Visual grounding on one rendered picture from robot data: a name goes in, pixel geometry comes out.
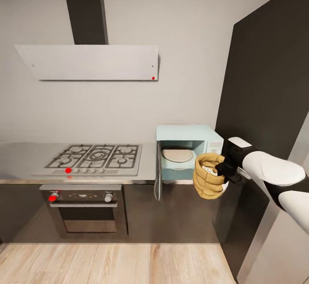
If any microwave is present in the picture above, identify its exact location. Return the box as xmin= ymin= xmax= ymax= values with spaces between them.
xmin=154 ymin=125 xmax=224 ymax=206

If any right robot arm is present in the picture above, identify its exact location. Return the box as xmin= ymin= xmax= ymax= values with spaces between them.
xmin=215 ymin=137 xmax=309 ymax=235

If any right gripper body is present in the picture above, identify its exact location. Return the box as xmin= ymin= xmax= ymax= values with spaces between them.
xmin=215 ymin=161 xmax=243 ymax=184

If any popcorn bag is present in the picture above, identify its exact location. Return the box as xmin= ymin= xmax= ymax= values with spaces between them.
xmin=193 ymin=153 xmax=229 ymax=199

